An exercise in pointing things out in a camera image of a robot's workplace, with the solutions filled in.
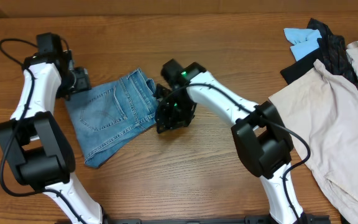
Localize blue denim jeans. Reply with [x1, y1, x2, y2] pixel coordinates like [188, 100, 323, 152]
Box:
[65, 68, 158, 169]

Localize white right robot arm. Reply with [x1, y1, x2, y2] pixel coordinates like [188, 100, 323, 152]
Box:
[155, 59, 305, 223]

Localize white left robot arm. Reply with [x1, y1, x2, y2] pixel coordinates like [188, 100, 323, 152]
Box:
[0, 51, 108, 224]

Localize light blue cloth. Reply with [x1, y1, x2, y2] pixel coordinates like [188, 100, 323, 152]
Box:
[283, 28, 321, 61]

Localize beige cloth garment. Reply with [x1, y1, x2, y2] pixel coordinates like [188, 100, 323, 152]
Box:
[270, 40, 358, 223]

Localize black dark garment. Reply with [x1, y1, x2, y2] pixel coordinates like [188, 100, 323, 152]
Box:
[280, 18, 358, 90]

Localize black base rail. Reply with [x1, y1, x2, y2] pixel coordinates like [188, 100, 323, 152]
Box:
[102, 214, 331, 224]

